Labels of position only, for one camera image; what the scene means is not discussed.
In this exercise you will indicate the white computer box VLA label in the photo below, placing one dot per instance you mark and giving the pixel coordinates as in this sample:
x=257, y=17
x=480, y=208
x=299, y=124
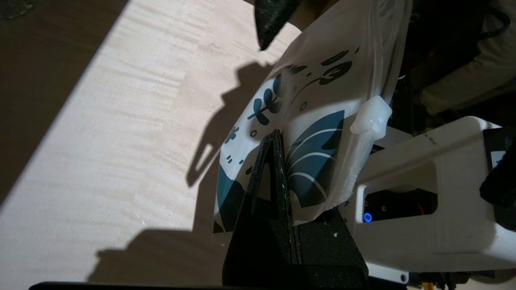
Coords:
x=443, y=241

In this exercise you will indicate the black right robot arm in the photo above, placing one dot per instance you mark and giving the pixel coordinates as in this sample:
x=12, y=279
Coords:
x=502, y=185

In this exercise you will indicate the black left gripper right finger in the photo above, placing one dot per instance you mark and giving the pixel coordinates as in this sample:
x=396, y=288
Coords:
x=330, y=253

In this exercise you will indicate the clear plastic water bottle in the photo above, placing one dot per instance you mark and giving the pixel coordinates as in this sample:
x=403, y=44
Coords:
x=14, y=7

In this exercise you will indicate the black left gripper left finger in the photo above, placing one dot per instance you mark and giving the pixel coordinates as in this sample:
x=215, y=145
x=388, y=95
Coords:
x=258, y=249

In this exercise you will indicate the white horse-print pouch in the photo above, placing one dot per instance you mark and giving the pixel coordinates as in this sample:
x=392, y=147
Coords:
x=322, y=80

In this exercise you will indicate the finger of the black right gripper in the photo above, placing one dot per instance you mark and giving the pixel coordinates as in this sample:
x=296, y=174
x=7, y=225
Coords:
x=272, y=20

